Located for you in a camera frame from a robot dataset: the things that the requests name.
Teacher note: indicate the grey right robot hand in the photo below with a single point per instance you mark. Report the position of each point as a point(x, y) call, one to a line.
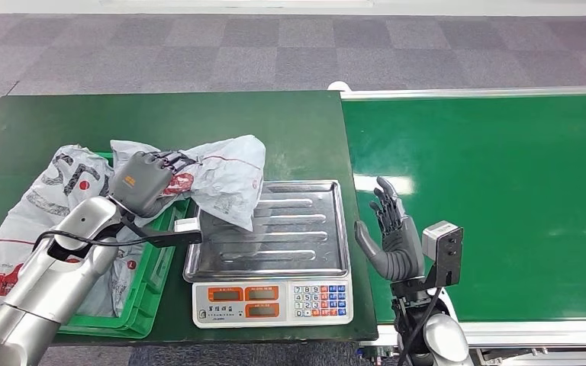
point(399, 247)

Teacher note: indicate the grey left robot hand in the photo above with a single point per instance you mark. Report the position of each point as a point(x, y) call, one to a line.
point(139, 182)

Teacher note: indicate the small white courier bag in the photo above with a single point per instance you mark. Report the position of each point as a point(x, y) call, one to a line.
point(227, 177)

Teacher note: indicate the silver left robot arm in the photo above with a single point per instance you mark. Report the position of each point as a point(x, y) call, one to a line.
point(55, 273)

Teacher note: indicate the green conveyor belt machine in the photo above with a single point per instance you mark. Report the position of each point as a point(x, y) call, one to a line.
point(500, 202)

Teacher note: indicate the dark green table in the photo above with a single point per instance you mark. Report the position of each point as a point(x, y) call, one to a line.
point(171, 116)

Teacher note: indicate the large white courier bag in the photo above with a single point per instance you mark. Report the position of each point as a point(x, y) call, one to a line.
point(45, 192)

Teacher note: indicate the green plastic crate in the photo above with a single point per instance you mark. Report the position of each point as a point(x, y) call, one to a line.
point(146, 283)

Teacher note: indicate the electronic scale with steel tray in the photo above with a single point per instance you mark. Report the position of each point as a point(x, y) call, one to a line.
point(283, 257)

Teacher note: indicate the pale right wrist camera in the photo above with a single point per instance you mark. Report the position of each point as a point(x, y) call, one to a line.
point(447, 252)

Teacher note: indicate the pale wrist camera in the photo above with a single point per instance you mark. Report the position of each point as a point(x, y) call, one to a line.
point(447, 252)
point(182, 232)

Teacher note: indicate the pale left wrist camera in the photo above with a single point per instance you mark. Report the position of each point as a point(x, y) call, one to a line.
point(182, 232)

